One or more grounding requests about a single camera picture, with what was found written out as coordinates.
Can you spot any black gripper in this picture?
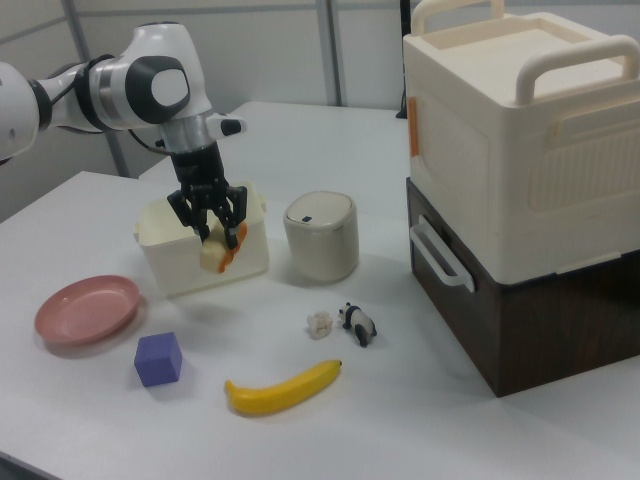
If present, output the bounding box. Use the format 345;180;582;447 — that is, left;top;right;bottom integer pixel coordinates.
166;143;250;250

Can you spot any toy bread with orange crust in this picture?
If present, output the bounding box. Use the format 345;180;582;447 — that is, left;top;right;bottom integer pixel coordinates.
198;222;249;276

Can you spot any cream plastic bin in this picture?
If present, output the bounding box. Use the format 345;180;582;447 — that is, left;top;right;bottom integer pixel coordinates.
133;180;272;301

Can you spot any small cream lidded trash can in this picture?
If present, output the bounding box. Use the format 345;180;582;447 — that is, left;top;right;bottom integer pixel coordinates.
282;190;360;285

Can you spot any crumpled white paper ball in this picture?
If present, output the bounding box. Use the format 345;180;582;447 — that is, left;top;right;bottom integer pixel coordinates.
305;309;335;342

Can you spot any purple cube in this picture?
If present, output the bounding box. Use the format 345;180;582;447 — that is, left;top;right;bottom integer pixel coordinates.
133;331;183;389

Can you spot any pink plate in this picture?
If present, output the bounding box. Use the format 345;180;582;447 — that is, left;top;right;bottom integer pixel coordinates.
34;274;143;346

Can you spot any panda figurine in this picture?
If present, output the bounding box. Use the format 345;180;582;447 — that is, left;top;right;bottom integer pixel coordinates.
336;301;379;349

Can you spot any yellow toy banana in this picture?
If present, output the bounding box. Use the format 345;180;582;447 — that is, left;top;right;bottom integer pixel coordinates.
223;358;345;417

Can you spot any orange tape strip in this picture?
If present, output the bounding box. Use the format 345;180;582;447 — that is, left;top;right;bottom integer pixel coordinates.
407;97;422;159

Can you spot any black stand pole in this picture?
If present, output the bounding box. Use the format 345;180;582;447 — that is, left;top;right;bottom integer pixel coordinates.
396;0;413;120

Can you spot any dark brown wooden drawer cabinet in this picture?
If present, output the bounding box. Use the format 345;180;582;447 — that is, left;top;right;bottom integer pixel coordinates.
405;177;640;399

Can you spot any white drawer handle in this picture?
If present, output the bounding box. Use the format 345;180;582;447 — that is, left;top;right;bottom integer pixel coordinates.
408;213;476;293

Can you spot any cream storage box with handles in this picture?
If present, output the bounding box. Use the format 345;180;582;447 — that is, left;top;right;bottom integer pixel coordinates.
402;0;640;277

